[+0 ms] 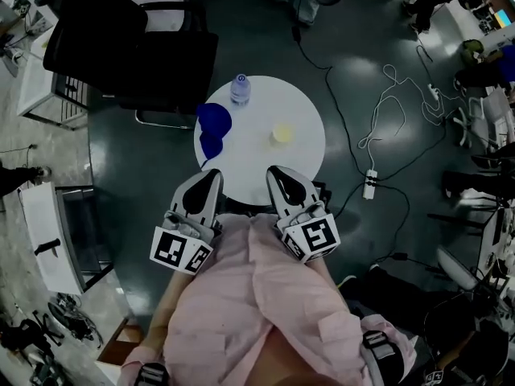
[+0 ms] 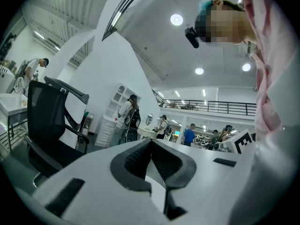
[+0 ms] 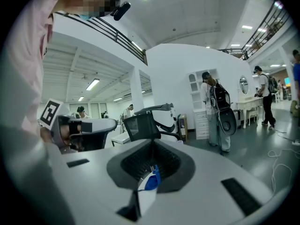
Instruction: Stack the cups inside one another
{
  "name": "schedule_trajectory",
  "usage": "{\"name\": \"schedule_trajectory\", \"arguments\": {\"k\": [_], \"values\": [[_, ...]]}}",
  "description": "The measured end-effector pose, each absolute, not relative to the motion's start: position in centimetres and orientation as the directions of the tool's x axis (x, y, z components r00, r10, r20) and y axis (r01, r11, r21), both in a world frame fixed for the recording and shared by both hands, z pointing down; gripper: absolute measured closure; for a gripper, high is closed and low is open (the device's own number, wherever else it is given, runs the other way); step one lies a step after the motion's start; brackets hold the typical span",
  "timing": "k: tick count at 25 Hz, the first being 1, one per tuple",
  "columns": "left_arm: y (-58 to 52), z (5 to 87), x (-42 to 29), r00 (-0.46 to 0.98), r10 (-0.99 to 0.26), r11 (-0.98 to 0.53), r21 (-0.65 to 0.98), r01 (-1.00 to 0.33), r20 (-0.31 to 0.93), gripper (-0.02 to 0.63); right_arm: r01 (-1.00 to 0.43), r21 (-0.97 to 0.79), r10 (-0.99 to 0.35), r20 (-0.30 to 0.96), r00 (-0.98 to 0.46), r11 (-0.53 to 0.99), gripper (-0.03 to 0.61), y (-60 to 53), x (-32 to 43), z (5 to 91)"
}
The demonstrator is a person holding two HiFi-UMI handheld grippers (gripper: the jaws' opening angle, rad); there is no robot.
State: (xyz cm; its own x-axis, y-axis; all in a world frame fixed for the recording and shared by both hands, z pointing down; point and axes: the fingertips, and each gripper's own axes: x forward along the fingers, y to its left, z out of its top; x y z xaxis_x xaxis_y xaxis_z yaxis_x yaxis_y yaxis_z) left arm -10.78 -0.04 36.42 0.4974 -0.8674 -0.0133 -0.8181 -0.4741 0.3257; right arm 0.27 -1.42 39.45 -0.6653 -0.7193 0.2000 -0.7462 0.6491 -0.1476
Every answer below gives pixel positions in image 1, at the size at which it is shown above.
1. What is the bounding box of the person's pink shirt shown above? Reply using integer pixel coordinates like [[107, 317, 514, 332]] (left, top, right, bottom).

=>
[[120, 213, 418, 386]]

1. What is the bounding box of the black handle tool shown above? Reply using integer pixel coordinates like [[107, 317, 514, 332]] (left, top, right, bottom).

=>
[[34, 238, 62, 257]]

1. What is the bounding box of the black office chair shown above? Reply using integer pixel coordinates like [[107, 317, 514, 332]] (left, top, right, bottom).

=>
[[42, 0, 220, 130]]

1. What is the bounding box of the person's right shoulder strap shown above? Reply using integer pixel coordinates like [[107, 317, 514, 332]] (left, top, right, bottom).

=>
[[361, 331, 403, 386]]

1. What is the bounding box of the person's left forearm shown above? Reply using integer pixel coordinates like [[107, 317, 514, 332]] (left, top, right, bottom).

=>
[[140, 271, 190, 349]]

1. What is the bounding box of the person's right forearm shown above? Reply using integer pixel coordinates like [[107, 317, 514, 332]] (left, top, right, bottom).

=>
[[309, 259, 336, 285]]

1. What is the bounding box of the white cable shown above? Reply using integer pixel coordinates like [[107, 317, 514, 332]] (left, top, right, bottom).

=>
[[357, 63, 468, 173]]

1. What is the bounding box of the blue cloth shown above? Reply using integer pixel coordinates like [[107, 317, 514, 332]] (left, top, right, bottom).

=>
[[196, 102, 233, 171]]

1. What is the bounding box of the person's shoulder strap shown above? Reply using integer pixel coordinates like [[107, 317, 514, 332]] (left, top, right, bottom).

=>
[[138, 362, 170, 386], [361, 331, 403, 386]]

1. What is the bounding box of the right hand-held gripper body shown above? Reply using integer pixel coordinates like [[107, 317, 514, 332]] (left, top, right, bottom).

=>
[[275, 205, 342, 265]]

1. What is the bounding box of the person's left shoulder strap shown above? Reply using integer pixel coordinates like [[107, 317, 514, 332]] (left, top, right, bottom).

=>
[[138, 362, 170, 386]]

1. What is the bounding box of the white side table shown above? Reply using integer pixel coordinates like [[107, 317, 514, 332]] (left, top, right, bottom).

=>
[[18, 183, 116, 296]]

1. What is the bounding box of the black cable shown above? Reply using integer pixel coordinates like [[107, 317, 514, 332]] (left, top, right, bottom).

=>
[[333, 183, 443, 273], [291, 25, 367, 176]]

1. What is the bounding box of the green bag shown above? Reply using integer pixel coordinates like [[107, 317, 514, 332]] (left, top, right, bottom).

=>
[[462, 40, 486, 62]]

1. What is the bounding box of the yellow plastic cup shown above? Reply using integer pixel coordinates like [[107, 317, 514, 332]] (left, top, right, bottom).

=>
[[272, 123, 295, 143]]

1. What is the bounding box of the white metal-frame table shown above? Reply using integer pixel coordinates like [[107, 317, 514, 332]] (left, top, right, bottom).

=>
[[18, 60, 89, 131]]

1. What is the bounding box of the brown wooden cabinet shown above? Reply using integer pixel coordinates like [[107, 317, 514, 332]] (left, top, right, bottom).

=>
[[98, 323, 146, 364]]

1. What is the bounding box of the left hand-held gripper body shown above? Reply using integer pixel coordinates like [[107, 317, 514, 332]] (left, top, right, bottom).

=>
[[149, 211, 223, 277]]

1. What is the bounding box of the black equipment pile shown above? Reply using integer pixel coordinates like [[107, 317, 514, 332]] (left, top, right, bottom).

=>
[[0, 291, 105, 386]]

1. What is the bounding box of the black screen device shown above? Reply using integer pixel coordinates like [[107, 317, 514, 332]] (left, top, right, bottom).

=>
[[313, 181, 333, 213]]

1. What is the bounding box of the white swivel chair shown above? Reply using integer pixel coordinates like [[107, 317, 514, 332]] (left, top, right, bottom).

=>
[[452, 88, 515, 149]]

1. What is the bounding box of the clear plastic water bottle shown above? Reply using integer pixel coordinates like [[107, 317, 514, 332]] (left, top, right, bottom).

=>
[[229, 73, 253, 106]]

